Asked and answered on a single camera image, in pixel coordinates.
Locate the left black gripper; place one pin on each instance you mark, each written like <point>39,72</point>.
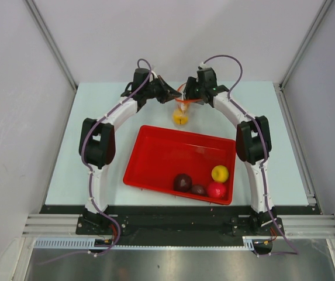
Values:
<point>168,93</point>

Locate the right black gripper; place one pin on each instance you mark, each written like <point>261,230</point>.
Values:
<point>191,84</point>

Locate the clear zip top bag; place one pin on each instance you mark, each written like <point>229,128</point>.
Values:
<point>181,99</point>

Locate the yellow fake apple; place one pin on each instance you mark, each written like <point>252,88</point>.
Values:
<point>179,117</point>

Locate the yellow fake lemon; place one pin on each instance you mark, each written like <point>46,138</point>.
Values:
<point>220,173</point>

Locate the dark purple fake fruit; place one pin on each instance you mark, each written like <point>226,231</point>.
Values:
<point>182,182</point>

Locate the dark maroon fake fig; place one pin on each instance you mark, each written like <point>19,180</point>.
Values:
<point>198,190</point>

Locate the red fake apple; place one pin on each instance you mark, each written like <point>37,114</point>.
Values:
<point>216,190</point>

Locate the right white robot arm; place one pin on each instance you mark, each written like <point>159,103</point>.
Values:
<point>253,141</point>

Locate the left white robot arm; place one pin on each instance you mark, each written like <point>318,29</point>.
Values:
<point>97,143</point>

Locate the red plastic tray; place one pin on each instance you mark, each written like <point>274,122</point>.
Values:
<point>160,154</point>

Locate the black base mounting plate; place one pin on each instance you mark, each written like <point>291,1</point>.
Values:
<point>137,220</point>

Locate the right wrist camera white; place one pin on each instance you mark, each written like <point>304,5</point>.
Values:
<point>203,65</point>

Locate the left aluminium frame post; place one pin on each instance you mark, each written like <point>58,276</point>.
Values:
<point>50,41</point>

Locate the aluminium frame post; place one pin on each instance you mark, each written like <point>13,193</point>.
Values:
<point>307,39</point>
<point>50,41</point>

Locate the right aluminium frame post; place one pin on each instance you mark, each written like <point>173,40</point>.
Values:
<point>307,39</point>

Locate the aluminium front rail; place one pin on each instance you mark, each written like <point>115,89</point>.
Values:
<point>296,226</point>

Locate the white slotted cable duct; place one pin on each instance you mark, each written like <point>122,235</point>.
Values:
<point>147,241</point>

